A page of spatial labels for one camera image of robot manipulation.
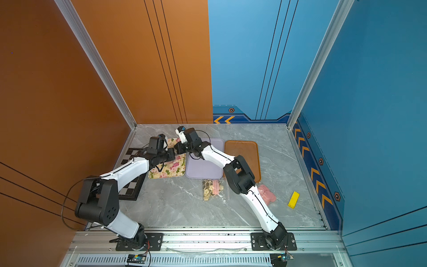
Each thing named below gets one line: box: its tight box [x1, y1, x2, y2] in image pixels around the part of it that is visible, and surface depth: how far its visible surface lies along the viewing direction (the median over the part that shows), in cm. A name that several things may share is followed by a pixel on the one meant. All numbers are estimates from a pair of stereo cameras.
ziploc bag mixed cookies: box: [201, 177, 230, 202], surface depth 88 cm
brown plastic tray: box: [224, 140, 262, 184], surface depth 111 cm
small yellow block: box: [288, 190, 301, 210], surface depth 87 cm
